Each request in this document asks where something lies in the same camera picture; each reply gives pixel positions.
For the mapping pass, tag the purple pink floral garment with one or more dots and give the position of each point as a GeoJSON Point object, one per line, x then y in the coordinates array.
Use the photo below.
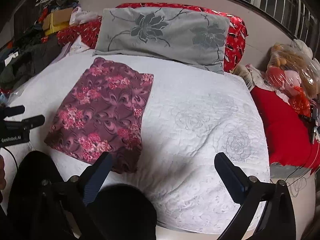
{"type": "Point", "coordinates": [103, 113]}

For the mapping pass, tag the red blanket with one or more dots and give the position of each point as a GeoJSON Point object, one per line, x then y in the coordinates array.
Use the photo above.
{"type": "Point", "coordinates": [287, 135]}

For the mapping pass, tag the white fringed cloth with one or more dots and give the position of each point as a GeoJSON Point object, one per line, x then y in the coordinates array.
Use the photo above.
{"type": "Point", "coordinates": [251, 76]}

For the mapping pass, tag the grey floral pillow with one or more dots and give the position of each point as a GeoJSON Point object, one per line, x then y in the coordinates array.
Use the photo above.
{"type": "Point", "coordinates": [190, 37]}

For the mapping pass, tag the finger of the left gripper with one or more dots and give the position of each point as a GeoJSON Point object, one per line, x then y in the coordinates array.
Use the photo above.
{"type": "Point", "coordinates": [30, 122]}
{"type": "Point", "coordinates": [11, 111]}

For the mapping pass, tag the black quilted jacket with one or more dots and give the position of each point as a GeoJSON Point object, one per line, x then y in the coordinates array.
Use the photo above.
{"type": "Point", "coordinates": [29, 63]}

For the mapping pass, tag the red floral pillow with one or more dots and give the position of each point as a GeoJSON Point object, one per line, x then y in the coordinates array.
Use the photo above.
{"type": "Point", "coordinates": [235, 39]}

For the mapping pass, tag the white quilted bedspread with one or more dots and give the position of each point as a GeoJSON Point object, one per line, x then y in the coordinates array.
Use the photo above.
{"type": "Point", "coordinates": [191, 115]}

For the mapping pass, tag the white plastic bag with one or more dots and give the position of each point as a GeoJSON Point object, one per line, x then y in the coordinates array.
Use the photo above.
{"type": "Point", "coordinates": [78, 16]}

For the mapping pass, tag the pile of mixed clothes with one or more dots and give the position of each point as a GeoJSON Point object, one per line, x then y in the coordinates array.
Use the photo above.
{"type": "Point", "coordinates": [48, 6]}

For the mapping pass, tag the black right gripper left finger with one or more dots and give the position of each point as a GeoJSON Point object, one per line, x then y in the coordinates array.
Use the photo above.
{"type": "Point", "coordinates": [78, 191]}

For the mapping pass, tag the bagged plush dolls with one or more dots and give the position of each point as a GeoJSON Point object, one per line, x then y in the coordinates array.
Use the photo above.
{"type": "Point", "coordinates": [294, 73]}

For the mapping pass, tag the person's black trouser knees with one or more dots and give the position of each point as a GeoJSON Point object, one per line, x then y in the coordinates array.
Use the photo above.
{"type": "Point", "coordinates": [42, 205]}

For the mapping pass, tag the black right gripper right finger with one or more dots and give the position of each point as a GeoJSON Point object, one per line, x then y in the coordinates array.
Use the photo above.
{"type": "Point", "coordinates": [277, 220]}

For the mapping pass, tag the cardboard box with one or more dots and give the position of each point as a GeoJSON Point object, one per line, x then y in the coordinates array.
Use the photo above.
{"type": "Point", "coordinates": [57, 21]}

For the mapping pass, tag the white paper envelope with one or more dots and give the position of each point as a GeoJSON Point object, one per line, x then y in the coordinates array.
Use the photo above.
{"type": "Point", "coordinates": [69, 49]}

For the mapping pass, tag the person's left hand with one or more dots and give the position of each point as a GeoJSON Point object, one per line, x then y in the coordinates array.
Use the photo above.
{"type": "Point", "coordinates": [2, 174]}

